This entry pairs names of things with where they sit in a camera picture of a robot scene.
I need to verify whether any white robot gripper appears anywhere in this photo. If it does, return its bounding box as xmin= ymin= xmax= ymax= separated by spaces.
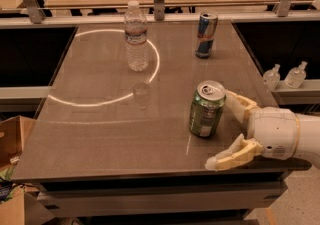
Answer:
xmin=205 ymin=90 xmax=298 ymax=171

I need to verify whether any green soda can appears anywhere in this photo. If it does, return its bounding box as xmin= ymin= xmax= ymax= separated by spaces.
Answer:
xmin=189 ymin=80 xmax=226 ymax=137

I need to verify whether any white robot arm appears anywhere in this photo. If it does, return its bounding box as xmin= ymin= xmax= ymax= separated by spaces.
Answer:
xmin=205 ymin=91 xmax=320 ymax=171

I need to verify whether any blue silver energy drink can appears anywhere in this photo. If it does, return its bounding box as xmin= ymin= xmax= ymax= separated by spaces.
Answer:
xmin=195 ymin=12 xmax=218 ymax=59

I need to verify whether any small clear bottle left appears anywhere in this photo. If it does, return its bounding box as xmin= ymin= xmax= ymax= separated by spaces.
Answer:
xmin=263 ymin=64 xmax=280 ymax=91

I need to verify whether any small clear bottle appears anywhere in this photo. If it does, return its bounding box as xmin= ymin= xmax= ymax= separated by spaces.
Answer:
xmin=284 ymin=61 xmax=307 ymax=88
xmin=263 ymin=64 xmax=280 ymax=91

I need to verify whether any small clear bottle right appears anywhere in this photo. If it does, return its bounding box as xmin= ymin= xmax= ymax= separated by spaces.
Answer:
xmin=284 ymin=61 xmax=307 ymax=88

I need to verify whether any clear plastic water bottle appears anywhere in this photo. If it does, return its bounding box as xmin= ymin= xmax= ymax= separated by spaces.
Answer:
xmin=124 ymin=1 xmax=149 ymax=72

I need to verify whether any cardboard box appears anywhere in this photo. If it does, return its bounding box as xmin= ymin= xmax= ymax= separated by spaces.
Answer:
xmin=0 ymin=116 xmax=55 ymax=225

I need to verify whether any left metal bracket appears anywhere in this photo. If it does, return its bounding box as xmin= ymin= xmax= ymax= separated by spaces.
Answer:
xmin=23 ymin=0 xmax=45 ymax=24

